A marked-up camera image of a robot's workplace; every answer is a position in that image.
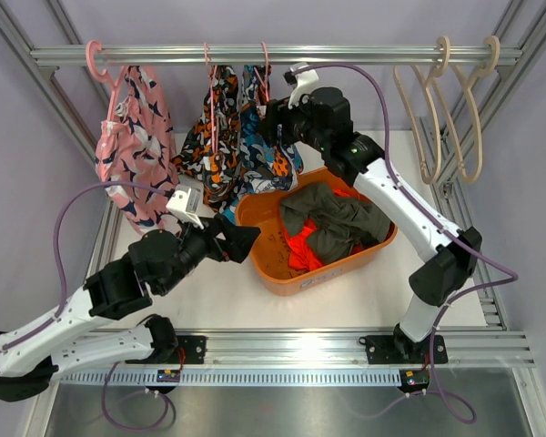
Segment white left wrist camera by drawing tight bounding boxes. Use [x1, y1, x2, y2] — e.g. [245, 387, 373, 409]
[167, 184, 205, 229]

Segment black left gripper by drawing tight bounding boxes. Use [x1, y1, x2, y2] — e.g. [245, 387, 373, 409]
[157, 211, 259, 296]

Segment orange black camouflage shorts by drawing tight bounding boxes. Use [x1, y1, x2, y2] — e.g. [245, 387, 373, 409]
[172, 65, 242, 213]

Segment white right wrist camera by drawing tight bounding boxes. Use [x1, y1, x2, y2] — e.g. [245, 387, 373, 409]
[284, 63, 319, 109]

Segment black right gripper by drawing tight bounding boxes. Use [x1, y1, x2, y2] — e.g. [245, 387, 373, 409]
[256, 88, 330, 155]

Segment pink hanger with camouflage shorts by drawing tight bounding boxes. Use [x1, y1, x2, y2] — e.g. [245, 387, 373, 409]
[203, 43, 219, 155]

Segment beige hanger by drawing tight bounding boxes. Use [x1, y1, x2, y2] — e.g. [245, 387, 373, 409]
[448, 36, 501, 184]
[392, 35, 452, 186]

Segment bright orange shorts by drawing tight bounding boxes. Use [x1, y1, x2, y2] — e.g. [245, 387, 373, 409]
[285, 188, 360, 273]

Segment pink hanger with blue shorts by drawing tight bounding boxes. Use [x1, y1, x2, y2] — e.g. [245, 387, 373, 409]
[258, 41, 270, 102]

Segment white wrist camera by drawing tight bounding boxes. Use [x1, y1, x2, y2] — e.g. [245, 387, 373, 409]
[167, 184, 205, 229]
[284, 63, 319, 109]

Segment white slotted cable duct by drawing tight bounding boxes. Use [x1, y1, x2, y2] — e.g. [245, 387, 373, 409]
[63, 367, 401, 387]

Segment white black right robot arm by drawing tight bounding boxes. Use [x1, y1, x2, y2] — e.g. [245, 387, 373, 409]
[258, 87, 482, 361]

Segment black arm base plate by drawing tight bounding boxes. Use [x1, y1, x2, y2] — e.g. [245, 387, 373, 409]
[358, 334, 449, 364]

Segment blue orange patterned shorts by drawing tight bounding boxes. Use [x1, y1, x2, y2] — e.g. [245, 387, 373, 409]
[223, 65, 303, 222]

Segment pink hanger with shark shorts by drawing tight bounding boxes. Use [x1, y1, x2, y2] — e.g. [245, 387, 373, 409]
[86, 39, 163, 120]

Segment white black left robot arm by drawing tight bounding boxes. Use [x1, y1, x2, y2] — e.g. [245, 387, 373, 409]
[0, 215, 260, 402]

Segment pink shark print shorts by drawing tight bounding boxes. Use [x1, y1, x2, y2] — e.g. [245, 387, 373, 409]
[95, 66, 178, 234]

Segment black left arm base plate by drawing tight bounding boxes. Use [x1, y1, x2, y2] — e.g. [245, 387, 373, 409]
[167, 334, 207, 365]

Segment olive green shorts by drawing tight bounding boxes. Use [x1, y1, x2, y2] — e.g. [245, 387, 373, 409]
[279, 182, 392, 265]

